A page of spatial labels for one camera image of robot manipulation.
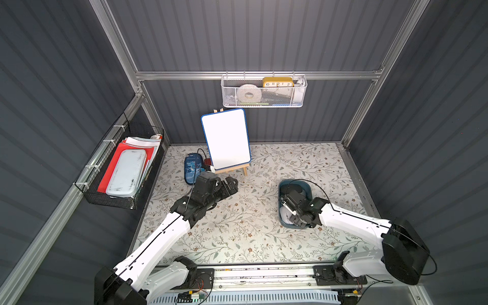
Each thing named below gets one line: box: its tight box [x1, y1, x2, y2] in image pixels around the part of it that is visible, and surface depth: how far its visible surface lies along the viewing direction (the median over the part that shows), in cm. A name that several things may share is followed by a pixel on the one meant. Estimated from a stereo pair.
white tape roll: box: [236, 83, 262, 103], surface depth 86 cm
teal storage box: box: [278, 179, 313, 229], surface depth 86 cm
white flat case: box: [105, 148, 148, 198], surface depth 68 cm
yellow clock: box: [262, 76, 295, 88], surface depth 90 cm
